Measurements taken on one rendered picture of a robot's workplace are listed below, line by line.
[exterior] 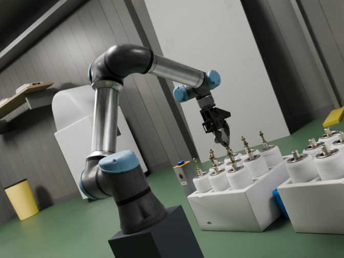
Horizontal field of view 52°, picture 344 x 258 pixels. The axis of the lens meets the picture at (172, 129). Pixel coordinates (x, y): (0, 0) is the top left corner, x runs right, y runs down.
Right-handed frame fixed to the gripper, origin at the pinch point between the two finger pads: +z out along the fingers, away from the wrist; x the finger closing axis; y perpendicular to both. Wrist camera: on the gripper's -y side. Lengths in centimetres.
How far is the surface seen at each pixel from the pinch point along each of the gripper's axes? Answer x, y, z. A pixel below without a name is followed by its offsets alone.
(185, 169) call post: -26.9, 4.5, 5.6
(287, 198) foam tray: 33.2, 27.3, 20.7
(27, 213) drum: -458, -101, 28
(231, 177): 8.6, 19.4, 10.8
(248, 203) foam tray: 14.0, 23.5, 21.8
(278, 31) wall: -31, -196, -55
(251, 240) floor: 12.9, 29.4, 34.4
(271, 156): 16.4, -4.3, 12.4
